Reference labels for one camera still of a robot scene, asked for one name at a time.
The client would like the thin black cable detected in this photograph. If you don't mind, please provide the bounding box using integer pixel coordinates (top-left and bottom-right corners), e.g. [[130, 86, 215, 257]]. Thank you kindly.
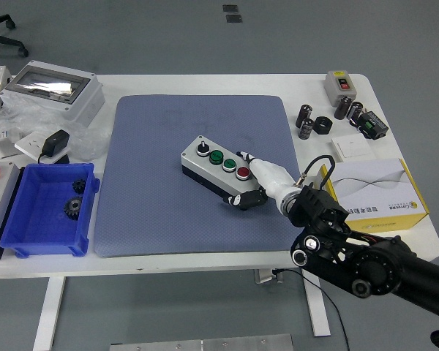
[[274, 268, 350, 351]]

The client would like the grey enclosure with clear lid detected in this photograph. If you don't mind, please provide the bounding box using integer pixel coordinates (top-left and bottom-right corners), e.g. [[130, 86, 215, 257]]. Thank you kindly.
[[0, 60, 106, 128]]

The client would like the black hexagonal nut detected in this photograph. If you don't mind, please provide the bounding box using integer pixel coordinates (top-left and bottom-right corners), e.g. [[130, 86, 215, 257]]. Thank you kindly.
[[312, 116, 333, 135]]

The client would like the black power adapter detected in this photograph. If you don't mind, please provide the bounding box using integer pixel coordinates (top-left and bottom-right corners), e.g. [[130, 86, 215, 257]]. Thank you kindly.
[[37, 129, 71, 165]]

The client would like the large black gear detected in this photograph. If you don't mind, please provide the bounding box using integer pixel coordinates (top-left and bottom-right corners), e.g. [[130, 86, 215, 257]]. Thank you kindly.
[[63, 196, 84, 222]]

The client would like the white wall switch plate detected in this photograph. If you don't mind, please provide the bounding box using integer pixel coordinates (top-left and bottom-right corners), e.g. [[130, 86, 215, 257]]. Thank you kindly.
[[330, 133, 377, 163]]

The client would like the black cylindrical capacitor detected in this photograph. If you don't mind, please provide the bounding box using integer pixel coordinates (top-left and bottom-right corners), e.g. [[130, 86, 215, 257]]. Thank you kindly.
[[346, 101, 364, 125], [296, 104, 313, 129], [298, 117, 315, 140], [334, 95, 353, 121]]

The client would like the grey under-table bracket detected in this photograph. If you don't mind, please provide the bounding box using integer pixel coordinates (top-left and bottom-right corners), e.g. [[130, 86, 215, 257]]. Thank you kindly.
[[255, 268, 285, 284]]

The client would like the black terminal module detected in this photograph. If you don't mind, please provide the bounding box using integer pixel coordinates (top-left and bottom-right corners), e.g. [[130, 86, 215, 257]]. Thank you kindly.
[[357, 111, 390, 140]]

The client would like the grey four-button control box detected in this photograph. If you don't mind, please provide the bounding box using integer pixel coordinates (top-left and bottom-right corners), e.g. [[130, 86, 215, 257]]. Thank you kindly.
[[180, 135, 265, 200]]

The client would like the blue plastic bin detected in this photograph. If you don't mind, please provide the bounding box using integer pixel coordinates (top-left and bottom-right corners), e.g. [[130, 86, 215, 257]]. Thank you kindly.
[[0, 162, 102, 259]]

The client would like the clear plastic bag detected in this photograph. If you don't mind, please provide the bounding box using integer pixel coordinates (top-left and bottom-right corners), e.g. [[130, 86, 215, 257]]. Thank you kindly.
[[0, 97, 113, 164]]

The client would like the yellow and white cardboard box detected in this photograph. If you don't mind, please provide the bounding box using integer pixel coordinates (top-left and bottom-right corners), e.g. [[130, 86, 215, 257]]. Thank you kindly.
[[320, 157, 430, 233]]

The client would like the grey push-button switch box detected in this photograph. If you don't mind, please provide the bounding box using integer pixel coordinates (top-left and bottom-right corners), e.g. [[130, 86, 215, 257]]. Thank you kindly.
[[323, 69, 363, 107]]

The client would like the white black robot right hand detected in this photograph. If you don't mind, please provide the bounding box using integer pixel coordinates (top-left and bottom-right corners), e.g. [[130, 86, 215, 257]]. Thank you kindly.
[[222, 149, 297, 213]]

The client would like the black office chair base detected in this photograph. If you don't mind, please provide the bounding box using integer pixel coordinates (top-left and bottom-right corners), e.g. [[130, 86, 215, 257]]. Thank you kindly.
[[0, 14, 29, 59]]

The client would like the blue-grey table mat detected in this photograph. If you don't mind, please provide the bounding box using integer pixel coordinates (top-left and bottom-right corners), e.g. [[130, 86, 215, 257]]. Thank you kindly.
[[94, 94, 304, 258]]

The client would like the white wall socket plate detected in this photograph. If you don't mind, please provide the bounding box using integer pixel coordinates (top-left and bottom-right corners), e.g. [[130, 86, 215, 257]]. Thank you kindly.
[[13, 130, 70, 164]]

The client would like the white table leg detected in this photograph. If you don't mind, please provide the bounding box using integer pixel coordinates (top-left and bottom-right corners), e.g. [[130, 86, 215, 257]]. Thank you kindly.
[[302, 268, 332, 338], [32, 276, 66, 351]]

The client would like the grey metal plate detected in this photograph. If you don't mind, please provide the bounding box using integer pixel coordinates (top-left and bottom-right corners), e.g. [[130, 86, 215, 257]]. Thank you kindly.
[[109, 333, 294, 351]]

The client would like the grey emergency stop control box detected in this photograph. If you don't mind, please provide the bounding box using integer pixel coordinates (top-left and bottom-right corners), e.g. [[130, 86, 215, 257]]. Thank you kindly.
[[0, 162, 23, 261]]

